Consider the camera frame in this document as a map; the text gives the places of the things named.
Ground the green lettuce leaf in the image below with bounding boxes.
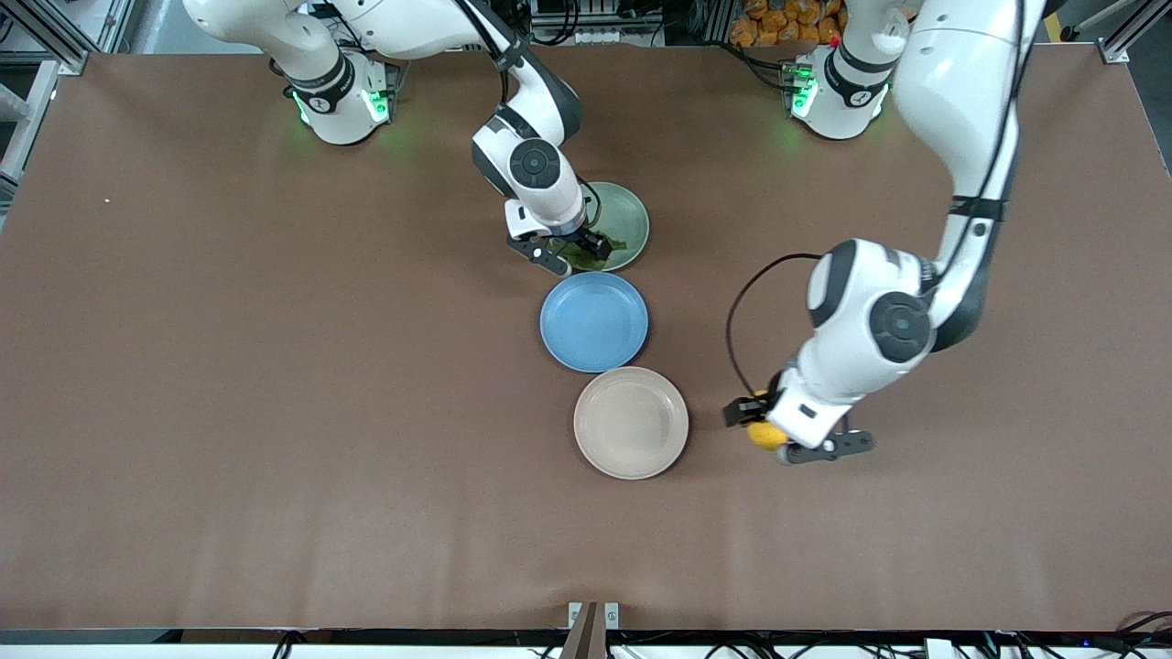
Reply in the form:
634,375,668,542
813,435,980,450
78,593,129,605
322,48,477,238
560,236,631,272

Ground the yellow lemon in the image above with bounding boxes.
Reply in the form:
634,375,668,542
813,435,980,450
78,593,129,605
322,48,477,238
746,392,790,452

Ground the light green round plate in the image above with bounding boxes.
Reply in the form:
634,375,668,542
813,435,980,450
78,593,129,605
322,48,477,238
572,182,650,273

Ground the blue round plate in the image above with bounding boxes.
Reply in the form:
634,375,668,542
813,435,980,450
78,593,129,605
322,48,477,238
539,271,650,374

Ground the beige round plate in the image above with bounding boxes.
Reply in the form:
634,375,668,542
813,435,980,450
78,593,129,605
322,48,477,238
573,366,690,481

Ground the bag of orange snacks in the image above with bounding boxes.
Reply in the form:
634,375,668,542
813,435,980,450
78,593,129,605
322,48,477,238
730,0,848,47

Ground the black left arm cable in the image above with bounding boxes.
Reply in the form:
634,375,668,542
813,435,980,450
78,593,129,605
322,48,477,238
727,254,825,396

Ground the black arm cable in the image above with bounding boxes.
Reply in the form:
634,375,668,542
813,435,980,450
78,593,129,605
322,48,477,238
456,0,515,103
727,254,825,396

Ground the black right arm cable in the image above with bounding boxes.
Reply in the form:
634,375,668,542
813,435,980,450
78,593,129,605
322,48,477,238
456,0,515,103

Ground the metal table edge bracket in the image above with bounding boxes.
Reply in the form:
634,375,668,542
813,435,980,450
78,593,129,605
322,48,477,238
568,601,621,659

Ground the aluminium frame profile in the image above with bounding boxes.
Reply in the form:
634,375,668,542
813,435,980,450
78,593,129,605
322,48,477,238
0,0,138,76
1062,0,1172,65

